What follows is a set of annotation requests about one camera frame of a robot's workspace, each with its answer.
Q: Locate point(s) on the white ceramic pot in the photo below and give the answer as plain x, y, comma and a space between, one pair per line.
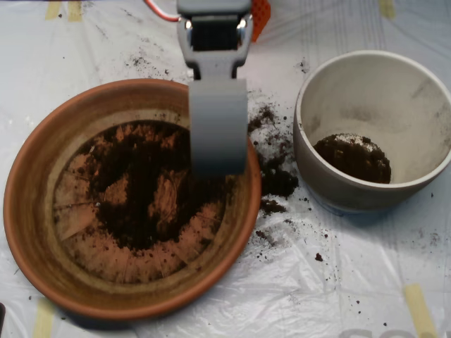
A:
352, 197

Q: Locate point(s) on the terracotta clay bowl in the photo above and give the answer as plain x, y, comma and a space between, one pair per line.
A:
31, 229

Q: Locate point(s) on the spilled dark soil patch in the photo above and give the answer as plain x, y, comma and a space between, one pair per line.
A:
278, 183

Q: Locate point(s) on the small dark brown crumb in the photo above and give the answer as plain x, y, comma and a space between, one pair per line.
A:
319, 257

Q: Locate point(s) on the beige masking tape strip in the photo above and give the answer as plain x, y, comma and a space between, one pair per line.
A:
75, 12
387, 8
53, 10
419, 310
44, 320

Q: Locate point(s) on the dark brown object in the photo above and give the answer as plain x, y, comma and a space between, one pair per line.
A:
2, 317

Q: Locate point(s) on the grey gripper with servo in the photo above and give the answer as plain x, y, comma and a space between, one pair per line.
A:
213, 36

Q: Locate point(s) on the dark soil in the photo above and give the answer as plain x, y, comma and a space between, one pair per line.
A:
134, 229
352, 162

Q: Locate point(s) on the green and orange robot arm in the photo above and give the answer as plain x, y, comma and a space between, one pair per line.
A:
262, 14

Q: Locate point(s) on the clear plastic cover sheet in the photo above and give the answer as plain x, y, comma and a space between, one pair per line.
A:
352, 281

